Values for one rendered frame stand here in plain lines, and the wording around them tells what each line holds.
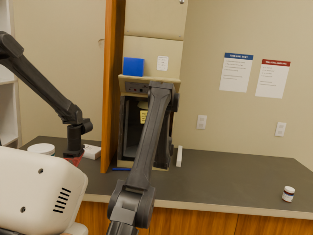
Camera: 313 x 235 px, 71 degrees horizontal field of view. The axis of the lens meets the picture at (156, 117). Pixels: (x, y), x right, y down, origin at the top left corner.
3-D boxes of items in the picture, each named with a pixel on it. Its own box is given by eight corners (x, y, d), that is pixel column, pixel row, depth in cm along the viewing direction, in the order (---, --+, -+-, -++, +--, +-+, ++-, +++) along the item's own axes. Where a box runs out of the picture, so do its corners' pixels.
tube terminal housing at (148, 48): (122, 150, 161) (129, 39, 142) (166, 154, 162) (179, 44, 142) (116, 166, 137) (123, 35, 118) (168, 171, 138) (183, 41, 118)
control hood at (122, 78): (120, 91, 125) (121, 73, 123) (177, 96, 126) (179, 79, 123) (116, 94, 114) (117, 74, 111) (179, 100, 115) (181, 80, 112)
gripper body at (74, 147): (85, 148, 104) (85, 133, 102) (77, 157, 94) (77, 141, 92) (71, 147, 104) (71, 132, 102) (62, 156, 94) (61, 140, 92)
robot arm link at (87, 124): (59, 111, 94) (76, 111, 91) (77, 107, 105) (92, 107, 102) (63, 138, 97) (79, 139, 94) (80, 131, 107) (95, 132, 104)
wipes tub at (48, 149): (36, 166, 129) (35, 141, 125) (59, 168, 129) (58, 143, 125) (23, 177, 116) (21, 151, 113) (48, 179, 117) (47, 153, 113)
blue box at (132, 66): (125, 73, 122) (126, 57, 120) (143, 75, 122) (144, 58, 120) (122, 75, 112) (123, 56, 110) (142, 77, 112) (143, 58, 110)
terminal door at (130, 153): (118, 159, 135) (121, 95, 125) (167, 164, 136) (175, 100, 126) (118, 160, 135) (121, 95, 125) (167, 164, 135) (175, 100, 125)
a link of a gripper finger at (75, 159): (83, 166, 103) (83, 148, 101) (78, 174, 97) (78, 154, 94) (69, 165, 103) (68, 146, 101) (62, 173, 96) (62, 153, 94)
